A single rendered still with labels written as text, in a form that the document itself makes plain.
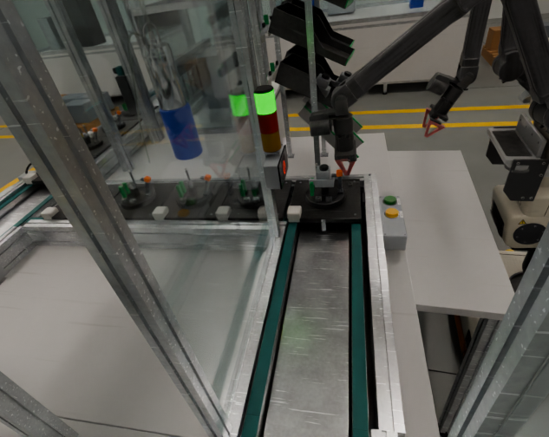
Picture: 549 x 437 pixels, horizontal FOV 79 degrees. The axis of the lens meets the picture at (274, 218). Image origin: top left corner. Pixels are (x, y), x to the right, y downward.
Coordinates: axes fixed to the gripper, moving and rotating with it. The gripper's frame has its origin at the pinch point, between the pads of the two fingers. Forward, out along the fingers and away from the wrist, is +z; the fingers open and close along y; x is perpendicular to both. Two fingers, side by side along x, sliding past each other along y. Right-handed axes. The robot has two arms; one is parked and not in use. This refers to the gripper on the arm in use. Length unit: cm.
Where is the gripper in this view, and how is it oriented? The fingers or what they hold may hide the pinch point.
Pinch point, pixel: (347, 172)
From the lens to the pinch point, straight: 113.6
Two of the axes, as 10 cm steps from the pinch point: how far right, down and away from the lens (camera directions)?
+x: 9.7, -0.5, -2.5
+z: 2.0, 7.8, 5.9
